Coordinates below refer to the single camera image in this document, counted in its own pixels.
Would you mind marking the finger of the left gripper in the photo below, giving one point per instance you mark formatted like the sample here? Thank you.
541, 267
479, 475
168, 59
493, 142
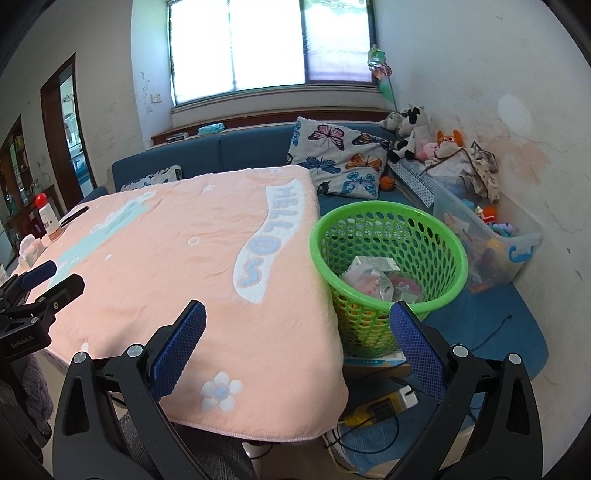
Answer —
34, 276
52, 301

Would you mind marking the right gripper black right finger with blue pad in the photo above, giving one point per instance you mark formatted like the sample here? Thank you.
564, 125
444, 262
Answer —
486, 424

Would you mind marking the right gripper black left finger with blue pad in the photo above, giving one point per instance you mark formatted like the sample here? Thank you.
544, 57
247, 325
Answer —
88, 442

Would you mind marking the clear plastic lid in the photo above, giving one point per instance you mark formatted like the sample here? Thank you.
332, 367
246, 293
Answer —
406, 288

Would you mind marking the crushed white plastic carton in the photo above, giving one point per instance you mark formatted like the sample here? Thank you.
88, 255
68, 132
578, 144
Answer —
370, 276

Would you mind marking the white bottle red cap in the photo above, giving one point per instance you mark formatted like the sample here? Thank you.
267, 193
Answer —
49, 219

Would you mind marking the black remote control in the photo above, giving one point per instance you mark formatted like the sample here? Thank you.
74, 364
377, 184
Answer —
72, 216

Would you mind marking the blue sofa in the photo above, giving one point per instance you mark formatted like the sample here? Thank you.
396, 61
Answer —
251, 245

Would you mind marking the white yellow power strip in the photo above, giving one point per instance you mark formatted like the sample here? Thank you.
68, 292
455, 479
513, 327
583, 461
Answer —
384, 408

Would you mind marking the small patterned cushion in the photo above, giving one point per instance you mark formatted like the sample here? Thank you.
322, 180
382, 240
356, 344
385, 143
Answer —
167, 175

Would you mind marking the clear plastic toy bin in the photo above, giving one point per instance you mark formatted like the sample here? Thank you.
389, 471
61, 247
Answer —
498, 239

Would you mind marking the pink blanket table cover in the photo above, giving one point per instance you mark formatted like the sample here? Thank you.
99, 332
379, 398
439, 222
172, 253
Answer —
269, 364

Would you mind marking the green plastic basket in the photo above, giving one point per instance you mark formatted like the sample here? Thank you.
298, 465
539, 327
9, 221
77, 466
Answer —
376, 253

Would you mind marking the teal tissue pack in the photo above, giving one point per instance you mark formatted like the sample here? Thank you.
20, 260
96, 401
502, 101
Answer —
210, 129

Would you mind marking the patterned cloth on bin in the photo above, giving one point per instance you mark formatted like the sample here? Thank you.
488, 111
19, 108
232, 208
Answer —
475, 166

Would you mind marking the small orange ball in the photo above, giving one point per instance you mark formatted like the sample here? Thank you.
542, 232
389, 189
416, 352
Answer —
387, 184

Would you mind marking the pink plush toy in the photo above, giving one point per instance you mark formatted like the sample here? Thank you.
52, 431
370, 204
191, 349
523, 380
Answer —
428, 151

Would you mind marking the orange fox plush toy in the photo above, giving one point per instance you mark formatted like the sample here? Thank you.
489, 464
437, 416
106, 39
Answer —
450, 140

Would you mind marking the cow plush toy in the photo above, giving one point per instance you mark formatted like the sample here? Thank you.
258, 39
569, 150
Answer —
414, 130

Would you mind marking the butterfly print pillow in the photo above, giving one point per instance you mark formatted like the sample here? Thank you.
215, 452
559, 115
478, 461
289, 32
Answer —
342, 161

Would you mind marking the grey plush toy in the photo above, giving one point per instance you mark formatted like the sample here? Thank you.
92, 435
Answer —
392, 122

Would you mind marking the colourful pinwheel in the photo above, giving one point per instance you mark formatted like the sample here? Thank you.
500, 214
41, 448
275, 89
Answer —
382, 72

